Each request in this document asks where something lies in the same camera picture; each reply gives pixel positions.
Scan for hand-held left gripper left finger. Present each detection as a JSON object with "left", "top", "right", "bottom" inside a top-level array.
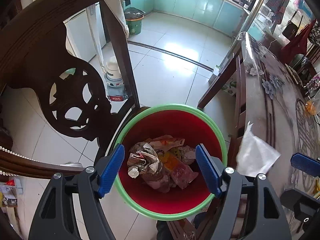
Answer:
[{"left": 29, "top": 144, "right": 125, "bottom": 240}]

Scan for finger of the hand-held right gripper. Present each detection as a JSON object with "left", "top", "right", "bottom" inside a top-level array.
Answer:
[
  {"left": 280, "top": 189, "right": 320, "bottom": 230},
  {"left": 290, "top": 152, "right": 320, "bottom": 178}
]

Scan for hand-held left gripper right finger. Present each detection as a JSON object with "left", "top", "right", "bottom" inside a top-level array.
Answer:
[{"left": 195, "top": 144, "right": 292, "bottom": 240}]

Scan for clear plastic wrap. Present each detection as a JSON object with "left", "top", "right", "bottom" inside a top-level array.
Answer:
[{"left": 179, "top": 146, "right": 197, "bottom": 165}]

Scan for brown wrapper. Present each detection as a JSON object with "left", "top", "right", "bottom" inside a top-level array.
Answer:
[{"left": 127, "top": 142, "right": 163, "bottom": 179}]

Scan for white tissue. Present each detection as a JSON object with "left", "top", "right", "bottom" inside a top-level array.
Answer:
[{"left": 236, "top": 121, "right": 281, "bottom": 178}]

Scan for red bin with green rim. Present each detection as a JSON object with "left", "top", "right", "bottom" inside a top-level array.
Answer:
[{"left": 114, "top": 104, "right": 228, "bottom": 221}]

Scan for green kitchen trash bin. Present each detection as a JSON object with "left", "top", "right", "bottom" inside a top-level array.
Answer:
[{"left": 124, "top": 7, "right": 145, "bottom": 35}]

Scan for zip bag of orange snacks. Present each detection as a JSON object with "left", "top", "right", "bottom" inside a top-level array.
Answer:
[{"left": 304, "top": 97, "right": 320, "bottom": 117}]

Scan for floral cardboard box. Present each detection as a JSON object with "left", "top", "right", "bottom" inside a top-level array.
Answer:
[{"left": 221, "top": 77, "right": 238, "bottom": 97}]

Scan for dark snack packet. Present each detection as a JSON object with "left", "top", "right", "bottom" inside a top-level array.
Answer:
[{"left": 285, "top": 64, "right": 303, "bottom": 84}]

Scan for wooden dining table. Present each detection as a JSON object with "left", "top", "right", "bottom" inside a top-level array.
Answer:
[{"left": 197, "top": 32, "right": 320, "bottom": 240}]

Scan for white plastic jug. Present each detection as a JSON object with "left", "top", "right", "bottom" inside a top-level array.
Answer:
[{"left": 104, "top": 56, "right": 128, "bottom": 103}]

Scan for dark red hanging garment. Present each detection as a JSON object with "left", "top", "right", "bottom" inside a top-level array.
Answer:
[{"left": 280, "top": 20, "right": 315, "bottom": 63}]

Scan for black white patterned bag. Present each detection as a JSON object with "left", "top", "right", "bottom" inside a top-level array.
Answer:
[{"left": 309, "top": 20, "right": 320, "bottom": 45}]

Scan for black hanging bag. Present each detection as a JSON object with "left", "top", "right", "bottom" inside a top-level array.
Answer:
[{"left": 282, "top": 21, "right": 300, "bottom": 39}]

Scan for white refrigerator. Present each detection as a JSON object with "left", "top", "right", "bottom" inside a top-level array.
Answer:
[{"left": 64, "top": 2, "right": 107, "bottom": 63}]

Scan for carved wooden chair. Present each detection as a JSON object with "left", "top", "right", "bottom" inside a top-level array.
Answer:
[{"left": 0, "top": 0, "right": 150, "bottom": 178}]

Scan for hanging patterned garment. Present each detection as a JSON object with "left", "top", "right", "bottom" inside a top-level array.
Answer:
[{"left": 265, "top": 0, "right": 293, "bottom": 25}]

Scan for teal kitchen cabinets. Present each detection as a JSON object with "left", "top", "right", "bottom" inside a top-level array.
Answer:
[{"left": 122, "top": 0, "right": 250, "bottom": 37}]

